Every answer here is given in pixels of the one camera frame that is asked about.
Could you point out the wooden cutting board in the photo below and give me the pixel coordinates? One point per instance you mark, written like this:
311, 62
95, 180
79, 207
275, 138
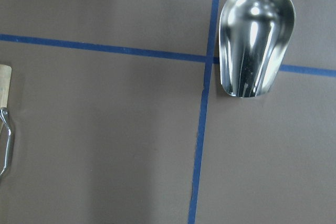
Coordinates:
6, 73

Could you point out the metal scoop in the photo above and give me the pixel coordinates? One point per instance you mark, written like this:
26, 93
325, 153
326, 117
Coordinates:
253, 38

